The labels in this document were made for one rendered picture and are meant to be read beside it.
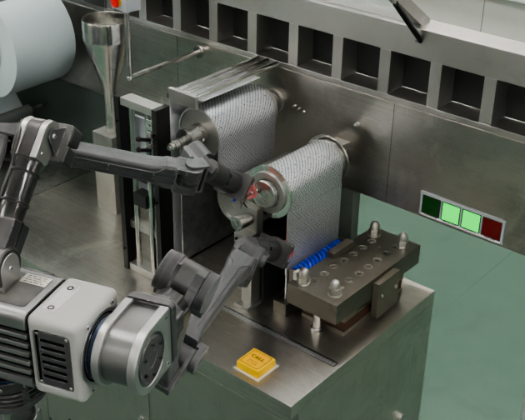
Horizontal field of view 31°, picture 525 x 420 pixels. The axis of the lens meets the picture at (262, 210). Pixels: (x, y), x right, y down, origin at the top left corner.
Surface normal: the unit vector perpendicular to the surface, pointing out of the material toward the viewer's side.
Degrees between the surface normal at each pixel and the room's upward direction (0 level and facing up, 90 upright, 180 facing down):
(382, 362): 90
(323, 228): 90
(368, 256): 0
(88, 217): 0
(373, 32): 90
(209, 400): 90
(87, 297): 0
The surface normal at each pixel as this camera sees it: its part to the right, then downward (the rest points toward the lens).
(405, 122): -0.64, 0.36
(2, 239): -0.24, -0.32
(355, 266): 0.02, -0.87
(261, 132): 0.77, 0.35
